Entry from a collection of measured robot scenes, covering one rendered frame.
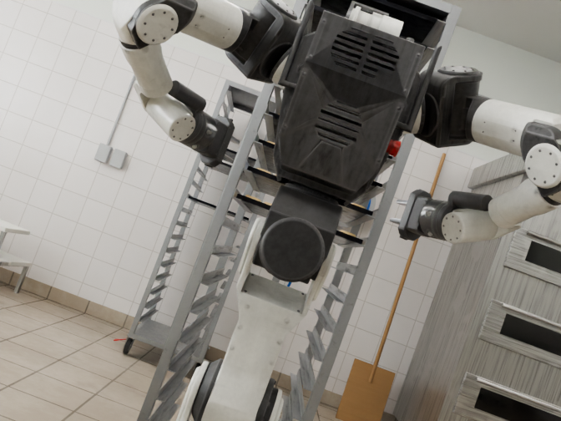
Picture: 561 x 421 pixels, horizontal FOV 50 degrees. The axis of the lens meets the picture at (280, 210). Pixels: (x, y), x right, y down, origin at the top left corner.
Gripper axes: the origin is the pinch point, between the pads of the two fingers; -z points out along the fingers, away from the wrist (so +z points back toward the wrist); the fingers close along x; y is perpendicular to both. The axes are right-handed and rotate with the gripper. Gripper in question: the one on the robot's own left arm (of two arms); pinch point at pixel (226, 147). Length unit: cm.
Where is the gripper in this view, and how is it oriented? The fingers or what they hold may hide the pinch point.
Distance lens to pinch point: 150.4
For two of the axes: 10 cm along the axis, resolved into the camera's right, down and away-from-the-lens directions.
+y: -8.1, -2.7, 5.2
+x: 3.5, -9.4, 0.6
